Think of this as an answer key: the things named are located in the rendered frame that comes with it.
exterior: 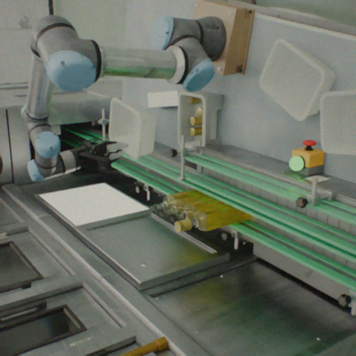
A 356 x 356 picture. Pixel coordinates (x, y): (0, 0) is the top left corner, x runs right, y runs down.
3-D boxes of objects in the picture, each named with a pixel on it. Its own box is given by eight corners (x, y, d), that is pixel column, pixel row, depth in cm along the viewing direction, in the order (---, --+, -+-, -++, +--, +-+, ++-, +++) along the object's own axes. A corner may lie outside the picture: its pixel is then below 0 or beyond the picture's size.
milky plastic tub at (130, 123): (131, 94, 185) (110, 95, 180) (163, 112, 169) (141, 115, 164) (128, 137, 192) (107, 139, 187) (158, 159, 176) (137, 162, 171)
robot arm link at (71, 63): (204, 35, 158) (40, 20, 125) (226, 68, 151) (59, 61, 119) (188, 63, 166) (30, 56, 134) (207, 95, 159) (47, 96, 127)
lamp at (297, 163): (293, 168, 151) (286, 169, 150) (294, 154, 150) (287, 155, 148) (304, 171, 148) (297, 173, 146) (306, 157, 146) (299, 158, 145)
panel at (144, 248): (106, 186, 231) (34, 200, 212) (105, 181, 230) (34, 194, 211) (229, 261, 160) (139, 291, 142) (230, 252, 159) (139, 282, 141)
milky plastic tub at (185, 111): (194, 143, 204) (177, 145, 200) (195, 89, 198) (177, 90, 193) (221, 152, 191) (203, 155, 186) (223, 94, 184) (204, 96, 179)
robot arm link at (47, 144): (29, 124, 157) (28, 145, 165) (39, 151, 152) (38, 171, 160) (53, 119, 160) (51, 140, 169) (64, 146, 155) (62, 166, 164)
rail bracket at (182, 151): (195, 175, 185) (167, 181, 178) (196, 132, 180) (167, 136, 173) (200, 177, 182) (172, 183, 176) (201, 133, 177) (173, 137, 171)
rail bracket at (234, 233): (249, 240, 166) (219, 250, 159) (251, 222, 164) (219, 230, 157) (258, 244, 163) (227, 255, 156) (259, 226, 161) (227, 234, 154)
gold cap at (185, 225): (185, 217, 152) (173, 219, 150) (192, 219, 149) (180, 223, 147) (185, 227, 153) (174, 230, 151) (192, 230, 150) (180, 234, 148)
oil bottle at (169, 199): (208, 199, 181) (160, 211, 169) (209, 185, 179) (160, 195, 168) (218, 204, 177) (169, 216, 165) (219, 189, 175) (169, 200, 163)
